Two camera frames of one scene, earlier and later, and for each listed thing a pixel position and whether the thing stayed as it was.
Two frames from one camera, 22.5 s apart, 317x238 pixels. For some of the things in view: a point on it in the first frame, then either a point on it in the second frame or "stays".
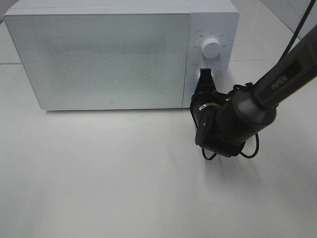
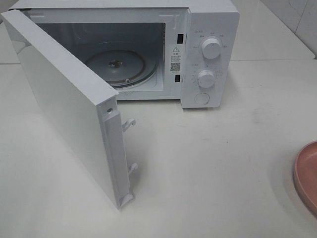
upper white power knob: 211,48 stays
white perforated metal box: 98,61 -> 87,108
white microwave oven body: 121,54 stays
